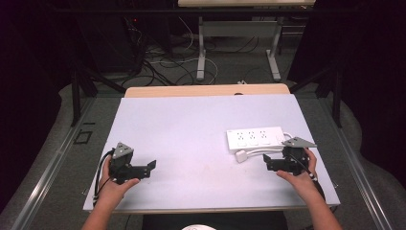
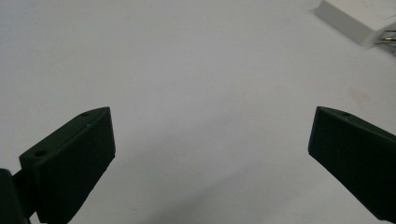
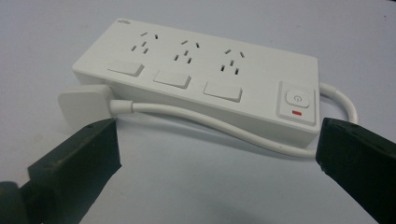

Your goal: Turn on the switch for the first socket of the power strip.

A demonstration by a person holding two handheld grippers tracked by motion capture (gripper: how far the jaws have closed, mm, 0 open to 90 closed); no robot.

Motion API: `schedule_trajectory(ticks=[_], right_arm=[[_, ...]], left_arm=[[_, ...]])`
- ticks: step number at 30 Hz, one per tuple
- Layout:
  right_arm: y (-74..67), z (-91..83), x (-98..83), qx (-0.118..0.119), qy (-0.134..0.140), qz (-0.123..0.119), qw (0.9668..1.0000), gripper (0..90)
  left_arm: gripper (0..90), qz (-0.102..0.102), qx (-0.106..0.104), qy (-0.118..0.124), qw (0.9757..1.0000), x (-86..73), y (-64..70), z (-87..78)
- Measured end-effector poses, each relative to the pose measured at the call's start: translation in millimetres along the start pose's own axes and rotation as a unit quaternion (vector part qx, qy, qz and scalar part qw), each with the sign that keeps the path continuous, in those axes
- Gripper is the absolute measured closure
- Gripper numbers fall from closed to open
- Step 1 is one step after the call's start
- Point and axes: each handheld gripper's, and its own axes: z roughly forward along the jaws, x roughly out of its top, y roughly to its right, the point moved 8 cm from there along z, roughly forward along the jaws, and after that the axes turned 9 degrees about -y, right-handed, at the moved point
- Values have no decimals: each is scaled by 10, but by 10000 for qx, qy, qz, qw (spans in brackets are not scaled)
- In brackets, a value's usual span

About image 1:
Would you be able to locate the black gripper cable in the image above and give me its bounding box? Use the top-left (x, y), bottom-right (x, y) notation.
top-left (288, 152), bottom-right (327, 203)
top-left (92, 149), bottom-right (115, 207)

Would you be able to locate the person's left hand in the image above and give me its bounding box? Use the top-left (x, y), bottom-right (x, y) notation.
top-left (97, 154), bottom-right (142, 206)

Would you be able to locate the white table cover sheet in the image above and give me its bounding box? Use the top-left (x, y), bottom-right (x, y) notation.
top-left (82, 93), bottom-right (341, 213)

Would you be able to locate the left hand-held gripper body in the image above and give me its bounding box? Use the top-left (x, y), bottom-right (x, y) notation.
top-left (108, 142), bottom-right (148, 186)

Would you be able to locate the dark equipment cabinet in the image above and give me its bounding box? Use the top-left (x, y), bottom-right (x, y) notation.
top-left (75, 13), bottom-right (147, 75)

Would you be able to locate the white power plug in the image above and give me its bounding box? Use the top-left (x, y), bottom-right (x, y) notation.
top-left (235, 149), bottom-right (251, 164)

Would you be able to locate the desk with white legs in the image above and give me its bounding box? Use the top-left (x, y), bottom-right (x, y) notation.
top-left (177, 0), bottom-right (317, 82)

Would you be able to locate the person's dark clothing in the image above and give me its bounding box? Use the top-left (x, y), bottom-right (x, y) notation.
top-left (141, 210), bottom-right (289, 230)

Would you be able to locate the white power strip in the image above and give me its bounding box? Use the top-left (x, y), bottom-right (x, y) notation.
top-left (226, 126), bottom-right (286, 151)

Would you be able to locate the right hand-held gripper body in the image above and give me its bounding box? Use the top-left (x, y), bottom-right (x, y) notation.
top-left (281, 136), bottom-right (318, 177)

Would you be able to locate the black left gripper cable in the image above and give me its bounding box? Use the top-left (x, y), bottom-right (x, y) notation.
top-left (92, 149), bottom-right (115, 207)

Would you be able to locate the metal floor rail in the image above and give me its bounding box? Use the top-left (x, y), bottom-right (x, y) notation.
top-left (11, 95), bottom-right (97, 230)
top-left (315, 95), bottom-right (395, 230)

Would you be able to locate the black metal stand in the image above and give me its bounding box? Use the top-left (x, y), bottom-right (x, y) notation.
top-left (288, 61), bottom-right (345, 129)
top-left (70, 58), bottom-right (127, 127)

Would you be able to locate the white power strip cable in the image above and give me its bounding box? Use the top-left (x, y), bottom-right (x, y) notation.
top-left (245, 131), bottom-right (295, 161)

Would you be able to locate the square floor hatch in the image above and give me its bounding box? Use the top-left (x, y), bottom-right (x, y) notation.
top-left (73, 129), bottom-right (94, 146)

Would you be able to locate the person's right hand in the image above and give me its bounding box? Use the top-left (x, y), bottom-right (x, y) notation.
top-left (276, 148), bottom-right (319, 196)

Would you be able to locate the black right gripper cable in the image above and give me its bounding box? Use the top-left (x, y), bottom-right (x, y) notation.
top-left (288, 152), bottom-right (327, 203)

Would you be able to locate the tangle of floor cables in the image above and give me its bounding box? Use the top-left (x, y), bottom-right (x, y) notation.
top-left (123, 15), bottom-right (261, 88)

